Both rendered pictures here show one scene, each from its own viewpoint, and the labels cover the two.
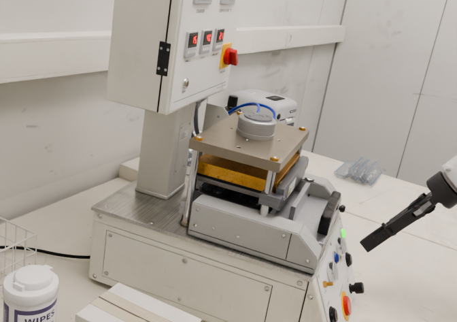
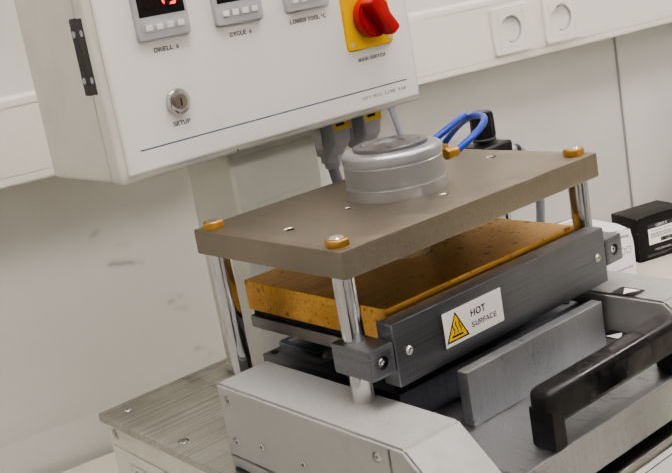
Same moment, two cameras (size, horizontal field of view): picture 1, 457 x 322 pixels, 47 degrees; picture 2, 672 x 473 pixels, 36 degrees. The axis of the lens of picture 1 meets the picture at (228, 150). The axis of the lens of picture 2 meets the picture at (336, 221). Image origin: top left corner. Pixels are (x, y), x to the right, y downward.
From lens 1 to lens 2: 0.61 m
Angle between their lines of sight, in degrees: 35
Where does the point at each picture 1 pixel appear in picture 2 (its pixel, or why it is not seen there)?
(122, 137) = not seen: hidden behind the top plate
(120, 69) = (50, 104)
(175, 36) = not seen: outside the picture
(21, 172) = (121, 356)
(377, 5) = not seen: outside the picture
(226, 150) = (248, 241)
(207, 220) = (248, 426)
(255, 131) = (365, 181)
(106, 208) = (122, 415)
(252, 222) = (314, 424)
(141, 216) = (176, 427)
